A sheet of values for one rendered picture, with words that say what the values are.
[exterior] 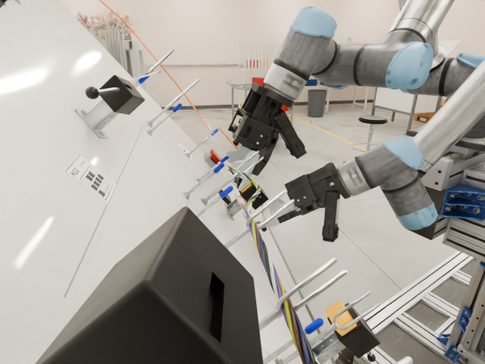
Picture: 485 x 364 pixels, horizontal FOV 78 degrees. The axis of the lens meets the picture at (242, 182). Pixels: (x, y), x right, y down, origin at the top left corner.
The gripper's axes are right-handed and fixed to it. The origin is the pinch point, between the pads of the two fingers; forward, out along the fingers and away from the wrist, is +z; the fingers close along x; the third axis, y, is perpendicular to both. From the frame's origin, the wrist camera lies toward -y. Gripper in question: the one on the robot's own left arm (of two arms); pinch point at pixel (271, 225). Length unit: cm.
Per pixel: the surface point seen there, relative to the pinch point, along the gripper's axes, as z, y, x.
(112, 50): 34, 82, -11
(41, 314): -10, 0, 59
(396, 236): -10, -48, -212
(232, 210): 3.3, 6.5, 9.1
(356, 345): -13.3, -22.1, 20.0
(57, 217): -7, 7, 55
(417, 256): -18, -63, -192
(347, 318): -14.5, -17.2, 22.1
